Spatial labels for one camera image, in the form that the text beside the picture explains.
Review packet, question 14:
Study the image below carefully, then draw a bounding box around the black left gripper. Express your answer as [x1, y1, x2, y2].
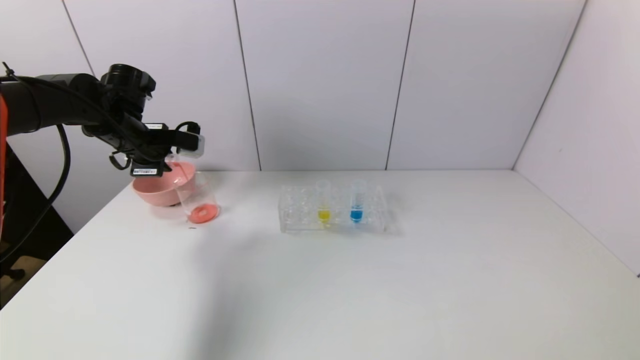
[129, 150, 173, 177]

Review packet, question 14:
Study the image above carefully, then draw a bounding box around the red pigment test tube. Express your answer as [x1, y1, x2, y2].
[167, 153, 195, 190]

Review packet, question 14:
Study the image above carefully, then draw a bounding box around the yellow pigment test tube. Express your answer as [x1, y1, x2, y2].
[316, 179, 332, 224]

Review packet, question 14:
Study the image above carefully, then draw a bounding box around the blue pigment test tube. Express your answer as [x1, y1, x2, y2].
[349, 179, 364, 224]

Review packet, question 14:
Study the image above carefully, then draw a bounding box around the clear acrylic test tube rack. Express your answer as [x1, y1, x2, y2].
[278, 185, 387, 234]

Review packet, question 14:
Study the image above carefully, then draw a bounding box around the pink plastic bowl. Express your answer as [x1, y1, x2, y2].
[132, 161, 197, 208]

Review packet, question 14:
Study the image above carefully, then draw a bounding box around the clear glass beaker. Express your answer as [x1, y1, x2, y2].
[176, 171, 221, 226]

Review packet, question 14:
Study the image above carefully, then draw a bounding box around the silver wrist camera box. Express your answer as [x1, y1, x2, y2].
[175, 133, 206, 159]

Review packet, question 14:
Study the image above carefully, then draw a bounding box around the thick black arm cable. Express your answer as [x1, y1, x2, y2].
[0, 124, 72, 265]

